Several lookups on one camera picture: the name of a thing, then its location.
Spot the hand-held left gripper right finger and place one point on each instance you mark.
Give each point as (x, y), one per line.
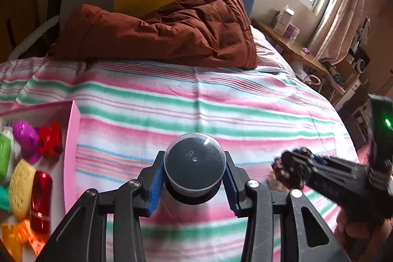
(230, 185)

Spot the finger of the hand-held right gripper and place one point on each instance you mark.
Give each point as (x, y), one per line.
(337, 165)
(322, 185)

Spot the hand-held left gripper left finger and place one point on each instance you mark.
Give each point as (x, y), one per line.
(155, 188)

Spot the dark brown toy figure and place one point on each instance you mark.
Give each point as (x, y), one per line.
(285, 177)

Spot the grey jar black cap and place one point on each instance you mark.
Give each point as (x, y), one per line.
(195, 160)

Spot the white tray pink rim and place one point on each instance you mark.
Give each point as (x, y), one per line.
(72, 157)

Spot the red metallic cylinder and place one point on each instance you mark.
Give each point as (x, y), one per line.
(41, 203)

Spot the red toy figure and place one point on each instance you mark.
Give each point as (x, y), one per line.
(50, 139)

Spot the orange building block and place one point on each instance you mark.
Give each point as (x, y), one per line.
(32, 237)

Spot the yellow oval soap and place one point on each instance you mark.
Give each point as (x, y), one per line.
(21, 188)

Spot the purple plastic toy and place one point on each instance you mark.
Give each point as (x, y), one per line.
(26, 139)

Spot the teal plastic block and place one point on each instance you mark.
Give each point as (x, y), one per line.
(4, 199)

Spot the green and white toy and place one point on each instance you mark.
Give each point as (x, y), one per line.
(5, 157)

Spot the person's right hand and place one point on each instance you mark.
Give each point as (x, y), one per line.
(359, 229)

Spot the cluttered wooden desk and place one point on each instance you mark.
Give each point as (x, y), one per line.
(347, 87)

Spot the black speaker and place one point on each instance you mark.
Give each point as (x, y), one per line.
(361, 61)

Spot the striped pink green blanket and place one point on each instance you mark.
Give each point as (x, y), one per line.
(215, 102)

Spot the small purple item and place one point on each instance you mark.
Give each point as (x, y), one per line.
(306, 50)

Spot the wooden shelf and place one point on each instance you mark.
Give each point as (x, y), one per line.
(294, 50)

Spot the pale pink pillow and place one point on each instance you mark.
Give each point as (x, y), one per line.
(270, 53)

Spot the beige side curtain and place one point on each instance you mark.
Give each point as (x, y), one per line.
(340, 10)

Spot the purple clear box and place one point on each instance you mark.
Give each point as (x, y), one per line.
(292, 32)

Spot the white carton box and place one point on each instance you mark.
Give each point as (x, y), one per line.
(284, 21)

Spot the brown quilted duvet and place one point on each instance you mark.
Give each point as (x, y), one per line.
(169, 31)

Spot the white curved rail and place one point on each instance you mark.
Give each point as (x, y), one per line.
(33, 35)

